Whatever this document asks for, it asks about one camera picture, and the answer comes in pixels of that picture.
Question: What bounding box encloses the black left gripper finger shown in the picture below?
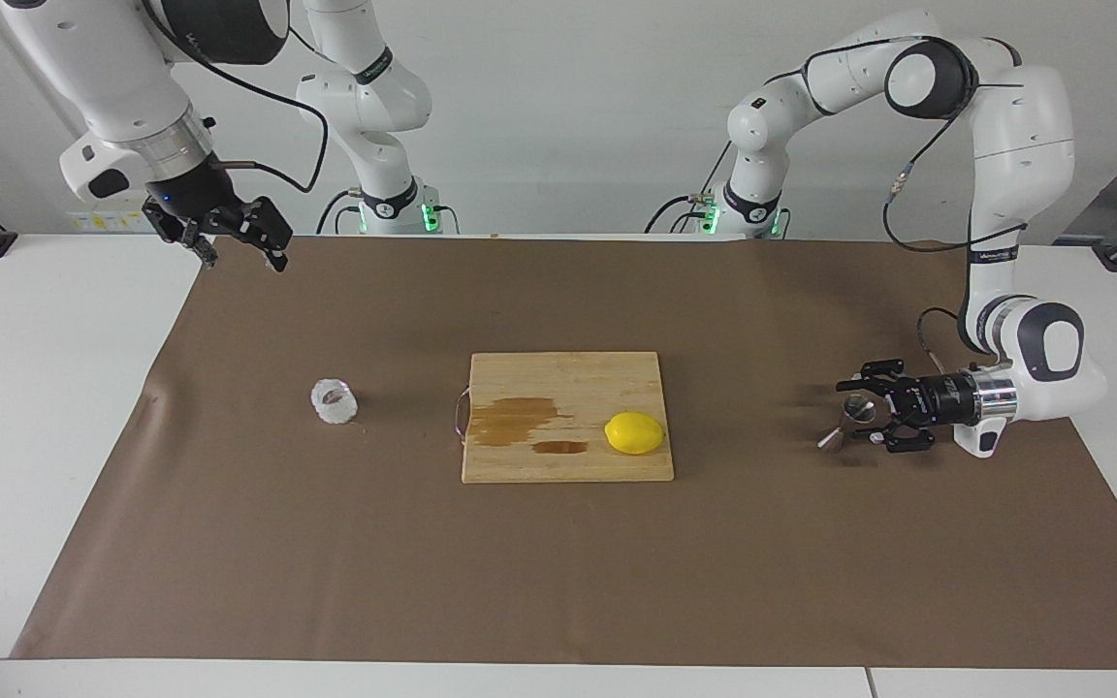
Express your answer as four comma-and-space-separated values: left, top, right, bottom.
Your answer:
835, 359, 913, 397
851, 407, 935, 455

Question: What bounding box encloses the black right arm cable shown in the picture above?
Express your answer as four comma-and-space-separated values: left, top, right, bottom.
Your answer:
137, 0, 332, 195

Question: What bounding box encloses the yellow lemon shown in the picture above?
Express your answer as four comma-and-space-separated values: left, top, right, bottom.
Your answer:
604, 411, 666, 457

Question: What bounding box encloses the white wall socket strip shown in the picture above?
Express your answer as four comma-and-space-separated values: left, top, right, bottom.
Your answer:
69, 206, 154, 236

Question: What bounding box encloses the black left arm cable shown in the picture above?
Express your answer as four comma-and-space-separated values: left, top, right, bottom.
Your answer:
791, 37, 1030, 374

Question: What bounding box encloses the brown paper table mat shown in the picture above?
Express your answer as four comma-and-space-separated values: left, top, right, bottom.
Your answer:
11, 236, 1117, 670

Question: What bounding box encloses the black base power cable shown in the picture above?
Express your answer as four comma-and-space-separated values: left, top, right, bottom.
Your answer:
316, 189, 366, 236
644, 145, 739, 234

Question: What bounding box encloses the clear textured glass cup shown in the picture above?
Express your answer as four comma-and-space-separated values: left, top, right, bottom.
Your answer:
310, 378, 360, 428

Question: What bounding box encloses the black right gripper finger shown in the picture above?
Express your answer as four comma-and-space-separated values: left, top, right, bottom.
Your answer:
219, 197, 294, 272
144, 202, 220, 270

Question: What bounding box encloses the steel cocktail jigger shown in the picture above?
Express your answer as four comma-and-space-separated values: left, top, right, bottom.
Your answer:
815, 395, 878, 454

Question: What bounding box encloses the wooden cutting board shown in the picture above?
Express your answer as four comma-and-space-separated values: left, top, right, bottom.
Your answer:
454, 351, 676, 484

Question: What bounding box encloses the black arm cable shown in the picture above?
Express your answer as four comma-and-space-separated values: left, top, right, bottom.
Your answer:
137, 0, 332, 195
791, 37, 1030, 374

